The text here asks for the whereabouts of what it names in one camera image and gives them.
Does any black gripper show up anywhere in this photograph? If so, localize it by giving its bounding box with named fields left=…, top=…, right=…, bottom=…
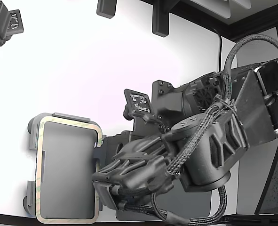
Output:
left=92, top=131, right=184, bottom=211

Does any thin beige rectangular frame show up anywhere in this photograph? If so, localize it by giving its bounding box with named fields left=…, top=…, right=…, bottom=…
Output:
left=35, top=115, right=103, bottom=224

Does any grey holder with black legs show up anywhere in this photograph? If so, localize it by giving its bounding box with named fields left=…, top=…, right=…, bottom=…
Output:
left=23, top=112, right=104, bottom=218

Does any dark grey flat plate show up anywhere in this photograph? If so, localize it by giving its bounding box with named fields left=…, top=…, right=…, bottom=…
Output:
left=115, top=188, right=213, bottom=221

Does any long dark grey bracket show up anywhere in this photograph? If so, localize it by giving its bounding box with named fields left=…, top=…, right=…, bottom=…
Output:
left=151, top=0, right=170, bottom=38

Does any short dark grey bracket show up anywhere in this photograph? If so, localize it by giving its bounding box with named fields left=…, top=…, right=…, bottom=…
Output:
left=96, top=0, right=118, bottom=19

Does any thin black cable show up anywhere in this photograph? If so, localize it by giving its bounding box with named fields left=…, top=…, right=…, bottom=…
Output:
left=211, top=27, right=223, bottom=73

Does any black braided cable loop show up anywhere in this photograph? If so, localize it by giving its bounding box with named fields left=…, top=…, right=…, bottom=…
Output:
left=214, top=34, right=278, bottom=111

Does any black border rail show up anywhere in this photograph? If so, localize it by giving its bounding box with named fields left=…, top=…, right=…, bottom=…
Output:
left=140, top=0, right=278, bottom=43

